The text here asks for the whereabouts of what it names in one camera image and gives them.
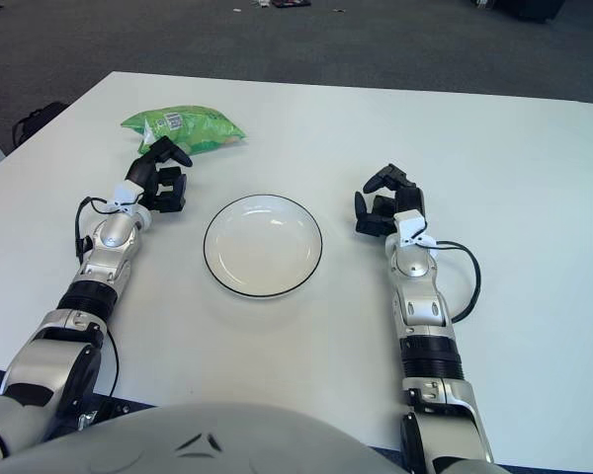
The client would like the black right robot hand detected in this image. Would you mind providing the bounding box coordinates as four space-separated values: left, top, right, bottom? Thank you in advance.
353 164 425 237

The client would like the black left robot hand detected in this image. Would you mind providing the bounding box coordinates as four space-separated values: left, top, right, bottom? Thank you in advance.
127 136 194 214

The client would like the green snack bag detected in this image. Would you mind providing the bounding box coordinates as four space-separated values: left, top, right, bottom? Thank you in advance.
121 104 248 157

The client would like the white plate with black rim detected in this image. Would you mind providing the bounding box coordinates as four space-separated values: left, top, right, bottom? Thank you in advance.
203 195 323 299

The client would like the black bag on floor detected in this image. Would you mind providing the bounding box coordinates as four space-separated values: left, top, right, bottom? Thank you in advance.
12 102 70 149

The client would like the dark bulky background object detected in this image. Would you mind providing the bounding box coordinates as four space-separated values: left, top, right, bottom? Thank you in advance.
471 0 574 24

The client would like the grey robot torso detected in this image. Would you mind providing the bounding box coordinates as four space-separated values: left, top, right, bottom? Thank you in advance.
0 400 406 474

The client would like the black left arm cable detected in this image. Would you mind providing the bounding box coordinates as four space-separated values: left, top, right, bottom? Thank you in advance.
73 196 121 399

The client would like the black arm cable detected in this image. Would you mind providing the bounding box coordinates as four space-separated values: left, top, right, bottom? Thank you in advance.
73 196 121 399
424 240 482 323

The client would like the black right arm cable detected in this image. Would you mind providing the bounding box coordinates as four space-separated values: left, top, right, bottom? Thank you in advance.
424 240 482 323

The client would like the black metal bracket with screws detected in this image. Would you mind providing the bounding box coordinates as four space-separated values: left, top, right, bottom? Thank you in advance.
76 394 132 431

